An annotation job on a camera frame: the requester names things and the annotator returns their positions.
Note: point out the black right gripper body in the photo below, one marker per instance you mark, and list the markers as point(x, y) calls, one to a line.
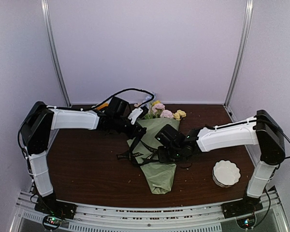
point(173, 155)

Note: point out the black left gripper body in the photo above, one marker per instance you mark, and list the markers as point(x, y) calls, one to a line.
point(118, 124)

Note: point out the wrapping paper sheet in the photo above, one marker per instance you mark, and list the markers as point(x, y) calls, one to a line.
point(159, 176)

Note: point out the blue flower stem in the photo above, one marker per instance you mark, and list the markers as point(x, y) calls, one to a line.
point(149, 99)

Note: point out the pale yellow flower stem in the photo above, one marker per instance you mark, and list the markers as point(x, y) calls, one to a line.
point(179, 114)

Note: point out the pink rose flower stem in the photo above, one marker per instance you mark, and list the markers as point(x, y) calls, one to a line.
point(159, 110)

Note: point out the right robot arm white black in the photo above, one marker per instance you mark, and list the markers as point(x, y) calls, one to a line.
point(260, 130)

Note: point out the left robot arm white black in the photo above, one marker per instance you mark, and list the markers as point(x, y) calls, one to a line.
point(38, 130)

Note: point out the patterned mug yellow inside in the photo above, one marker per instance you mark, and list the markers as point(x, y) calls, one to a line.
point(101, 106)

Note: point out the scalloped white bowl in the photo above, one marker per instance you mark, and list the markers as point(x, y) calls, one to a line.
point(225, 174)

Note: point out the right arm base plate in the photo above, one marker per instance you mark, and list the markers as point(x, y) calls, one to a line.
point(240, 208)

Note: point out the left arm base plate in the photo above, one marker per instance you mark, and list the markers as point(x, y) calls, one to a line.
point(56, 208)

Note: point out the left aluminium frame post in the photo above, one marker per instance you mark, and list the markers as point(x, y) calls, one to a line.
point(53, 50)

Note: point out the aluminium frame post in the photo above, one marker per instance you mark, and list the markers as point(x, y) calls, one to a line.
point(53, 50)
point(241, 50)

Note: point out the right aluminium frame post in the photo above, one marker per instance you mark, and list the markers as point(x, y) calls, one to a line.
point(241, 50)

